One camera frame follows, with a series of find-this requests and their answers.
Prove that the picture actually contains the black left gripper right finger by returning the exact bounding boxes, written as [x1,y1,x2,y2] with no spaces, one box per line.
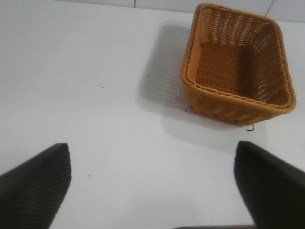
[233,140,305,229]

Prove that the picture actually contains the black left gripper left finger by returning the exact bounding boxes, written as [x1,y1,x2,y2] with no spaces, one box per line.
[0,143,72,229]

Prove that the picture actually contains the tan woven wicker basket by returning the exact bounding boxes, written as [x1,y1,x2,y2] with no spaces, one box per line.
[180,2,297,126]

